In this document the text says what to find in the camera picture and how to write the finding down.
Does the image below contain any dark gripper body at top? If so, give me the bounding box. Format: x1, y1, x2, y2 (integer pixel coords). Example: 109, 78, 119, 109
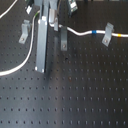
25, 0, 63, 9

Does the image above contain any short silver gripper finger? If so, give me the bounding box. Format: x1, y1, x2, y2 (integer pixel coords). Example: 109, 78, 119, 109
49, 0, 58, 31

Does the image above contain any middle metal cable clip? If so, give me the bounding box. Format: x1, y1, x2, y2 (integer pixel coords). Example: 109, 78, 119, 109
61, 26, 67, 51

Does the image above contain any long silver gripper finger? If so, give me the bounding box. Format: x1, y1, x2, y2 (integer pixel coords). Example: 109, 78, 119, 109
35, 0, 49, 73

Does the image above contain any metal cable clip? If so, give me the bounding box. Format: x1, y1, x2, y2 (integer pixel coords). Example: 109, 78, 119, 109
102, 23, 114, 46
19, 20, 31, 44
61, 26, 67, 51

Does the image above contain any white cable with coloured bands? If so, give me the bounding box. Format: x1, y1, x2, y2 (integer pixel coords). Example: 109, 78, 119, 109
0, 9, 128, 77

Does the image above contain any white cable top left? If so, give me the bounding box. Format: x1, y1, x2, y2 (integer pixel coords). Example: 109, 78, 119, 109
0, 0, 19, 19

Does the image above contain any left metal cable clip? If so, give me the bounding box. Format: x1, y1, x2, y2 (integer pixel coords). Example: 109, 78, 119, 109
19, 20, 31, 44

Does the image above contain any top metal clip with green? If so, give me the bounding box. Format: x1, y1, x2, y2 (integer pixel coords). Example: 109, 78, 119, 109
67, 0, 78, 15

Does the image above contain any right metal cable clip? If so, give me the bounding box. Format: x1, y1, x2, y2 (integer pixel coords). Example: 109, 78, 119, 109
102, 23, 114, 46

